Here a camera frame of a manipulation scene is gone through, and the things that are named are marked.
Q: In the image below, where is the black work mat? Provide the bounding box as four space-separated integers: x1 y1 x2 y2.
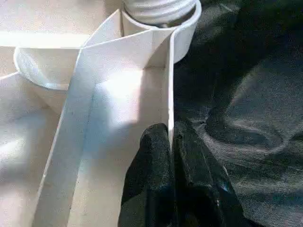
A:
169 0 303 227

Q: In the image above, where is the white plastic table top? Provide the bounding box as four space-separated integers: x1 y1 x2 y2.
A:
0 0 204 227

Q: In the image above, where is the white plastic table leg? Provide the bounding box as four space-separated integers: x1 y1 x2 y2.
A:
121 0 201 27

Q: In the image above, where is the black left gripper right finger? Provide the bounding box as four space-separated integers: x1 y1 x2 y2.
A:
173 119 249 227

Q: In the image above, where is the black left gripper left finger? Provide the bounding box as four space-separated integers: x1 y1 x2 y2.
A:
119 122 178 227

